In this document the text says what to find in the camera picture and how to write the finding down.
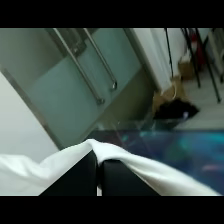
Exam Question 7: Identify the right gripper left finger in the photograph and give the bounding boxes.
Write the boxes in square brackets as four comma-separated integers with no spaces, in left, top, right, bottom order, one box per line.
[39,149,99,197]

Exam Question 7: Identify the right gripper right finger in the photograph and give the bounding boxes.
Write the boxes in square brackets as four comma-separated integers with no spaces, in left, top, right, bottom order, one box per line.
[99,159,152,197]

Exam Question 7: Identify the white garment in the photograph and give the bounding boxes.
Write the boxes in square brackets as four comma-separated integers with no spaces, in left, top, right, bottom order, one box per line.
[0,138,222,197]

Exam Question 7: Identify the brown cardboard box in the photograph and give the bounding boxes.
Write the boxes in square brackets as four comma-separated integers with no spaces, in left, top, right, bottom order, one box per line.
[151,75,190,114]

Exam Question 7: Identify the black tripod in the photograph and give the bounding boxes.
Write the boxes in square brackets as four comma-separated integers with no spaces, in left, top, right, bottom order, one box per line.
[163,27,223,104]

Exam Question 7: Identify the glass door with steel handles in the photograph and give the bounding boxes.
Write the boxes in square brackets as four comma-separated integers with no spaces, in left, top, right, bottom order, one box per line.
[0,27,158,151]

